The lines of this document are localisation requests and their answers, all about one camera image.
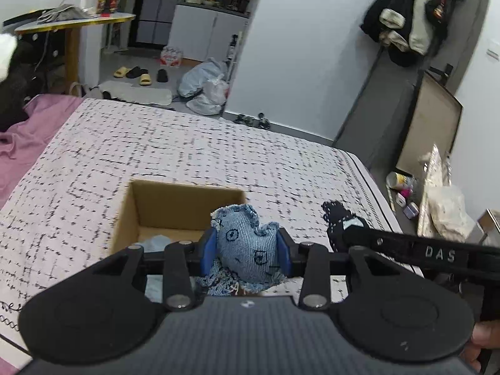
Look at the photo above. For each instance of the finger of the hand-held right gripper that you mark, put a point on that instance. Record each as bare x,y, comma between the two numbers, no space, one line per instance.
410,252

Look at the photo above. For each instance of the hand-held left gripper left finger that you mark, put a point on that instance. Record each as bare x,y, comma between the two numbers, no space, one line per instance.
207,252

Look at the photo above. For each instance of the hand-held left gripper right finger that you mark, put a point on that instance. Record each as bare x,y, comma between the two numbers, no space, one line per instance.
283,256

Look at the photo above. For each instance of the blue denim octopus toy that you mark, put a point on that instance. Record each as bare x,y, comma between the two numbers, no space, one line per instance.
244,242

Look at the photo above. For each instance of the grey-blue fluffy plush toy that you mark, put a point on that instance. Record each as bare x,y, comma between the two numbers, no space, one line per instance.
154,242

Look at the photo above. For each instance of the brown cardboard box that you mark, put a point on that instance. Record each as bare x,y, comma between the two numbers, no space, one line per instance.
172,207

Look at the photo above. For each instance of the black dotted cloth pouch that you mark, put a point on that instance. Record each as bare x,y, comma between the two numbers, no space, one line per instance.
336,215

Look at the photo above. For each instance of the person's right hand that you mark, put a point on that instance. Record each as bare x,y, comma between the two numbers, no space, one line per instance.
490,334

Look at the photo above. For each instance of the small purple box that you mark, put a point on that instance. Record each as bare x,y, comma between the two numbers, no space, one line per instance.
410,211

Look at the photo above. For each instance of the small white box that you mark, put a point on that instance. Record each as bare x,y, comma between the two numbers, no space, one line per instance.
400,199

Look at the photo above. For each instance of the shiny silver gift bag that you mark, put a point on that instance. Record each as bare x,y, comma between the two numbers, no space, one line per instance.
433,195

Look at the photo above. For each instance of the small containers on floor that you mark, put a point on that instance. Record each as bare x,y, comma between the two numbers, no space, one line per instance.
399,181

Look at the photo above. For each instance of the black white patterned bedsheet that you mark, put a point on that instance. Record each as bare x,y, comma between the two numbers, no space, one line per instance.
175,148

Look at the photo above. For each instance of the framed brown board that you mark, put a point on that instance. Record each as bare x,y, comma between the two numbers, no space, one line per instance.
429,129

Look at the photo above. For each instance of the black items on floor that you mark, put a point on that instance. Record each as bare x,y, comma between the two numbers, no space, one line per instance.
253,121

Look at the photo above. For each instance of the white plastic bag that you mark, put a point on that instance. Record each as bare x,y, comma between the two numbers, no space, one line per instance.
209,99

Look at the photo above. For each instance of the beige floor mat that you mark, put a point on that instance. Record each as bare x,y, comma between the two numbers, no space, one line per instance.
136,93

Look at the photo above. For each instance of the grey plastic bag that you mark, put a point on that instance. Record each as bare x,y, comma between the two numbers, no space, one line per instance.
201,78

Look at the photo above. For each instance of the black slipper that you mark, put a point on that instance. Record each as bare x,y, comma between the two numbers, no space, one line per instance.
162,75
136,72

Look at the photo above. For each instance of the yellow slipper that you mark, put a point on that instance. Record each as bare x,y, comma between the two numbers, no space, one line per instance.
122,72
145,79

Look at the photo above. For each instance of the pack of water bottles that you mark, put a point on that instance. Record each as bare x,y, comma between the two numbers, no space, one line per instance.
171,56

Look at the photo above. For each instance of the black spray bottle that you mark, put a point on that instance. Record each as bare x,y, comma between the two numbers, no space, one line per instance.
234,47

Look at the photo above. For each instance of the pink duvet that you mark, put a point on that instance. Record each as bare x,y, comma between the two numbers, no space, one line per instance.
27,136

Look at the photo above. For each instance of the white cabinet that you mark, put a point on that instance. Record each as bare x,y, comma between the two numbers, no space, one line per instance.
203,31

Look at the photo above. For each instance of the hanging clothes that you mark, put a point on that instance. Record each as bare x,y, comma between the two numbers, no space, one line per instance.
414,15

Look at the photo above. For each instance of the dark glass door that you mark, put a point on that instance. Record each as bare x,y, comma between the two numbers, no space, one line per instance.
156,4

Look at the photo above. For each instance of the black and white plush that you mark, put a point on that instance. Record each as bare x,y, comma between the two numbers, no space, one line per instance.
15,82

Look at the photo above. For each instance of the yellow-edged side table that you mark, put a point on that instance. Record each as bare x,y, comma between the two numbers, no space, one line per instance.
74,27

